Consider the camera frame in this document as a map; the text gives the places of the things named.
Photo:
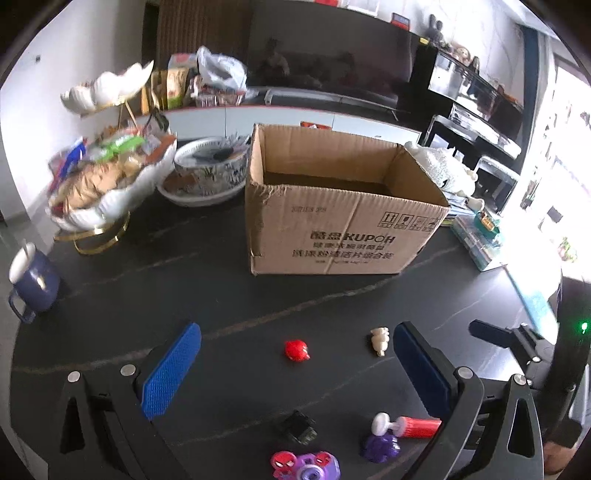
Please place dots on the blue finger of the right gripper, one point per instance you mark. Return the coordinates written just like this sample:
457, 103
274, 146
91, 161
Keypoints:
501, 337

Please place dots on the white figurine toy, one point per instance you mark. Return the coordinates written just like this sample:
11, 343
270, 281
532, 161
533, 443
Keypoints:
380, 339

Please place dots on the green toy boat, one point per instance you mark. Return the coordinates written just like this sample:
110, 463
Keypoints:
486, 225

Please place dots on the white shell snack basket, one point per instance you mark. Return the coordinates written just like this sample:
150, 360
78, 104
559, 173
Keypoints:
97, 185

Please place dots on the white plate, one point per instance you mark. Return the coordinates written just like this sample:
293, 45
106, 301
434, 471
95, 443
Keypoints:
194, 196

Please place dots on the purple spiderman camera toy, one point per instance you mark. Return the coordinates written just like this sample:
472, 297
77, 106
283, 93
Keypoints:
311, 466

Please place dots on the black television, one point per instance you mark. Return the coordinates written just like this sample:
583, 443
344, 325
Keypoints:
316, 47

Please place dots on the red heart toy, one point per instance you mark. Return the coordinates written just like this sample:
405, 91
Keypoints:
296, 351

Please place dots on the blue white ceramic bowl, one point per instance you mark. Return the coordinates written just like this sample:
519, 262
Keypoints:
209, 166

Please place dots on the clear plastic storage box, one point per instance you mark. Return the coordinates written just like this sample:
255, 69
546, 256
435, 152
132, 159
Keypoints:
487, 254

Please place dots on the white plush toy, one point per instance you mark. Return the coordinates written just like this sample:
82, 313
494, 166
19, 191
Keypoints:
456, 180

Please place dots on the upper white shell tray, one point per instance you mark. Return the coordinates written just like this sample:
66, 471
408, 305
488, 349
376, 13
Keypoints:
107, 90

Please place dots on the navy blue mug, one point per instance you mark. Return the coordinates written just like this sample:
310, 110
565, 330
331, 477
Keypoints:
35, 283

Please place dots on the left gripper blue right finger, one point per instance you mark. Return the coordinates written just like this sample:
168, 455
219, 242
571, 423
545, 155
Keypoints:
429, 370

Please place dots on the white plastic bag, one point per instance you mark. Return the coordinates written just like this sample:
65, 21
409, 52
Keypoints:
221, 71

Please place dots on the purple paw toy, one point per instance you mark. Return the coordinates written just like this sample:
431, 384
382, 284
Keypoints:
380, 449

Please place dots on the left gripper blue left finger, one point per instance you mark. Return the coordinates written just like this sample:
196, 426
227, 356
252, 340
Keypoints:
164, 369

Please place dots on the green snack packets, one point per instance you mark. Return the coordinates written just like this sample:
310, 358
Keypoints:
168, 86

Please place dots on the black shelf cabinet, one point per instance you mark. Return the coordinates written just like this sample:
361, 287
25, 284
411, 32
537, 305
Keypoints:
459, 109

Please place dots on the black green toy car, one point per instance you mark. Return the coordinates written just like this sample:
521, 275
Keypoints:
298, 427

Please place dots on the brown cardboard box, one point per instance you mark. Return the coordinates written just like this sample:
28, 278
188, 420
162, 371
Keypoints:
320, 202

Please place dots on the red white pump toy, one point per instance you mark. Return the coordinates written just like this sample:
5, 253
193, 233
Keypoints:
404, 427

